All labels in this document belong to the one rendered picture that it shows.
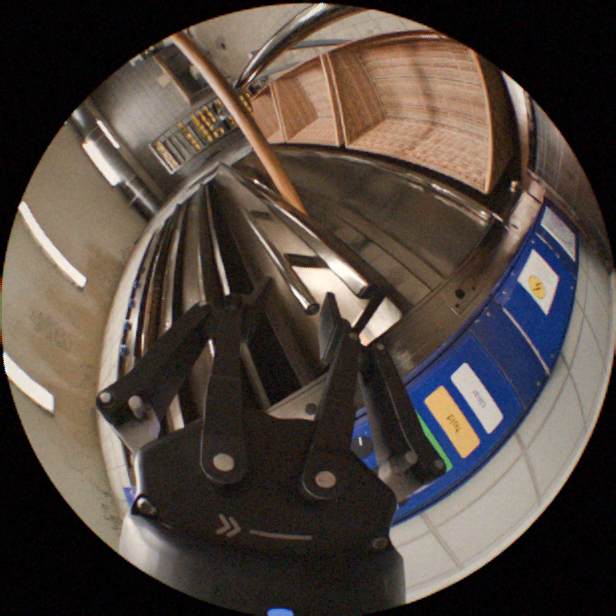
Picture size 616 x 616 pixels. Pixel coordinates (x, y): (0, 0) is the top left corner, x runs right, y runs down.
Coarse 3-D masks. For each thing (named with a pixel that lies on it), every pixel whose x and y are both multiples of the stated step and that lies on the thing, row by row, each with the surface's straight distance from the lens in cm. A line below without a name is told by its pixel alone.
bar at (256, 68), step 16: (304, 16) 20; (320, 16) 20; (336, 16) 19; (288, 32) 23; (304, 32) 22; (272, 48) 26; (288, 48) 27; (304, 48) 103; (256, 64) 32; (288, 64) 148; (240, 80) 40; (240, 96) 53; (224, 112) 71
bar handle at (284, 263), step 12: (252, 216) 40; (264, 216) 46; (252, 228) 36; (264, 240) 31; (276, 252) 27; (276, 264) 26; (288, 264) 25; (300, 264) 29; (288, 276) 23; (300, 288) 21; (300, 300) 21; (312, 300) 20; (312, 312) 20
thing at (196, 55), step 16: (192, 48) 50; (208, 64) 47; (208, 80) 46; (224, 80) 45; (224, 96) 44; (240, 112) 43; (256, 128) 43; (256, 144) 43; (272, 160) 44; (272, 176) 45; (288, 192) 46; (304, 208) 50
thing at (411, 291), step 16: (256, 176) 106; (320, 208) 52; (320, 224) 47; (336, 224) 45; (352, 240) 40; (368, 240) 39; (368, 256) 36; (384, 256) 36; (384, 272) 34; (400, 272) 33; (400, 288) 32; (416, 288) 32; (400, 304) 34; (416, 304) 30
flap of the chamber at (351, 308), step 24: (240, 192) 77; (240, 216) 69; (240, 240) 64; (288, 240) 36; (336, 240) 29; (264, 264) 44; (312, 264) 29; (360, 264) 24; (288, 288) 34; (312, 288) 29; (336, 288) 25; (384, 288) 22; (288, 312) 34; (360, 312) 23; (288, 336) 35; (312, 336) 29; (312, 360) 30
